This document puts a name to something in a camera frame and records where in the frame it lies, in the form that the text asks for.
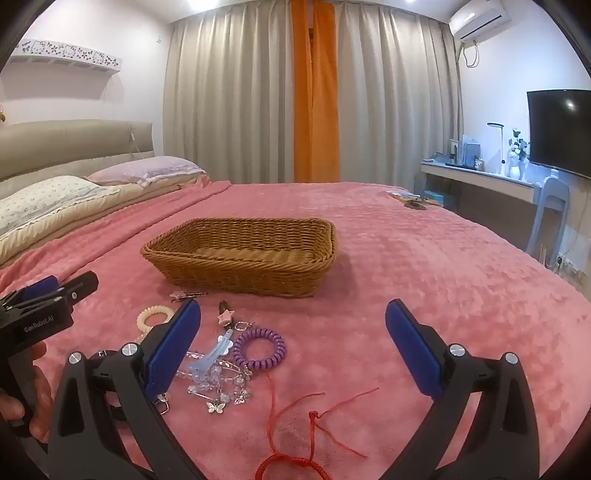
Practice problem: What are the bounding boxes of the white desk lamp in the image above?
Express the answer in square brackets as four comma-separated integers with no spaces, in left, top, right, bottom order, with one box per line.
[487,122,506,176]

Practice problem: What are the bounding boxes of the white air conditioner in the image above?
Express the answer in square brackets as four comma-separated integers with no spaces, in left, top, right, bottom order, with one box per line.
[449,0,510,42]

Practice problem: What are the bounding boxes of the items on bed corner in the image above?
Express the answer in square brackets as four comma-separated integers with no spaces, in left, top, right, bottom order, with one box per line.
[387,190,443,210]

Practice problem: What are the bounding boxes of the beige headboard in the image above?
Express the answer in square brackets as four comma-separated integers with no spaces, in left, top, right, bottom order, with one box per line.
[0,120,154,198]

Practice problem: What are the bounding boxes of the beige curtains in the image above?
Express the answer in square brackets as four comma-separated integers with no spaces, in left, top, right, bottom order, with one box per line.
[163,1,462,188]

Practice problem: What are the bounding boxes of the light blue hair clip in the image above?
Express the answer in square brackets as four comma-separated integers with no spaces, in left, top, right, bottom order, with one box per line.
[187,329,235,380]

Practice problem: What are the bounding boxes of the brown wicker basket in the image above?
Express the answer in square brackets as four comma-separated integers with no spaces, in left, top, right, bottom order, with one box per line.
[141,218,338,298]

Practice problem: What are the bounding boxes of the orange curtain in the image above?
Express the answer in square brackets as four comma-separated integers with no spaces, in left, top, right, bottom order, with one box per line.
[290,1,339,183]

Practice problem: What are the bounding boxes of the white desk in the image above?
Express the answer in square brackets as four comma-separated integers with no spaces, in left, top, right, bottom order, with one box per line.
[414,161,540,224]

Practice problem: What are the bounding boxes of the beige quilt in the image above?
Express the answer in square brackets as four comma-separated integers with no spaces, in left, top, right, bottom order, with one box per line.
[1,174,211,265]

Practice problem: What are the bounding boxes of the left hand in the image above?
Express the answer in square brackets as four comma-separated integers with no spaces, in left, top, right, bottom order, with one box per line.
[0,365,53,444]

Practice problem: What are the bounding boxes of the red string bracelet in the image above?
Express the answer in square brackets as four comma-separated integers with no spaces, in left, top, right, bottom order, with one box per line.
[254,373,381,480]

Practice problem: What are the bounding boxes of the butterfly charm bracelet pile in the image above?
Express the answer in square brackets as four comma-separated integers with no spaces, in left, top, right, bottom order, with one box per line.
[186,373,254,415]

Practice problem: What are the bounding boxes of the light blue chair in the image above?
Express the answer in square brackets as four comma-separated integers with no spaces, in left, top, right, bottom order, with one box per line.
[526,177,571,269]

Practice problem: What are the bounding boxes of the white floral pillow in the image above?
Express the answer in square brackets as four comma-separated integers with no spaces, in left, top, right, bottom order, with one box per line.
[1,175,121,235]

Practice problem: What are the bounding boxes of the pink bed blanket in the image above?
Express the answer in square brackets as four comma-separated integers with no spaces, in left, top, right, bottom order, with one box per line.
[1,182,590,479]

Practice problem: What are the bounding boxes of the white flower vase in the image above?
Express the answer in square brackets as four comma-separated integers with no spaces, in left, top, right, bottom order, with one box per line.
[506,129,530,180]

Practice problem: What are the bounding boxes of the purple spiral hair tie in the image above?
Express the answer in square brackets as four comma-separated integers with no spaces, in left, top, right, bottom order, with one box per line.
[231,327,288,373]

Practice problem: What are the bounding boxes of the lilac pillow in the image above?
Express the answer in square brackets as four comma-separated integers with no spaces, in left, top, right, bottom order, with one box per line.
[87,156,205,187]

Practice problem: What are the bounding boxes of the white wall shelf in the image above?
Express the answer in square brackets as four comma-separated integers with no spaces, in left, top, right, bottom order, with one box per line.
[8,38,122,75]

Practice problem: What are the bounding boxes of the pink star hair clip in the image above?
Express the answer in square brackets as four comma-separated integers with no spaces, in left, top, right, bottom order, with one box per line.
[217,300,235,329]

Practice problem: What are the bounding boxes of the black television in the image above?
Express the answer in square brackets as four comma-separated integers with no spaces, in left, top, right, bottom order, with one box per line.
[527,89,591,179]

